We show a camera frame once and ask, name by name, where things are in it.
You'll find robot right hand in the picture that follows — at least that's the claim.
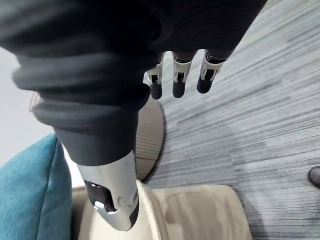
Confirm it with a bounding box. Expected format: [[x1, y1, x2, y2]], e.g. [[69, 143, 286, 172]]
[[0, 0, 268, 232]]

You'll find teal velvet cushion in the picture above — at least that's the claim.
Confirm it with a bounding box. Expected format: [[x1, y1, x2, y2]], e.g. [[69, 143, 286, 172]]
[[0, 132, 74, 240]]

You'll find dark robot foot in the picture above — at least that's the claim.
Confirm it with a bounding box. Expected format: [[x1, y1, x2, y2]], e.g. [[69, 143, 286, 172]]
[[308, 166, 320, 188]]

